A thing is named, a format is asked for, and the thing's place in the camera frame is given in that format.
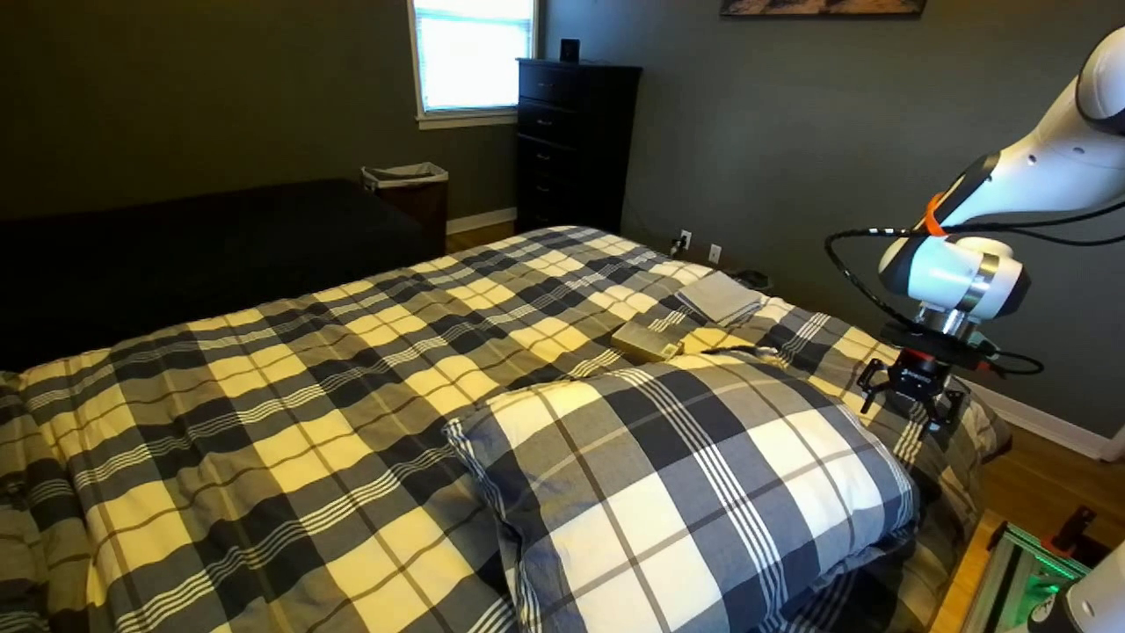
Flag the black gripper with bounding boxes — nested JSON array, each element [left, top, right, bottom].
[[858, 344, 969, 447]]

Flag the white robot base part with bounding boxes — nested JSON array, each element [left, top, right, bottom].
[[1063, 539, 1125, 633]]

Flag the large blue plaid pillow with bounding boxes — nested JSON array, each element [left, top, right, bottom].
[[444, 351, 924, 633]]

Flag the wooden strip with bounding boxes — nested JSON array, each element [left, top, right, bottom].
[[929, 506, 1013, 633]]

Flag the folded grey cloth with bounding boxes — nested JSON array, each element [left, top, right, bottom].
[[675, 269, 767, 331]]

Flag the black dresser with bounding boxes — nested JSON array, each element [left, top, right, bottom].
[[512, 57, 646, 240]]

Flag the dark nightstand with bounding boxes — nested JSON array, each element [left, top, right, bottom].
[[358, 158, 454, 255]]

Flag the bright window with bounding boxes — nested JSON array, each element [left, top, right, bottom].
[[404, 0, 547, 132]]

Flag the yellow blue plaid comforter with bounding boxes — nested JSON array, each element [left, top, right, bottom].
[[0, 222, 1013, 633]]

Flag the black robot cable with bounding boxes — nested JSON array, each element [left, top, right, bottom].
[[822, 196, 1125, 381]]

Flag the orange cable strap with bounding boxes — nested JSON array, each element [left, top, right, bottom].
[[917, 187, 958, 243]]

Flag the green metal frame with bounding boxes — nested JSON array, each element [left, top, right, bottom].
[[978, 520, 1095, 633]]

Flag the framed wall picture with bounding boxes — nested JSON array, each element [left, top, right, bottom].
[[716, 0, 932, 21]]

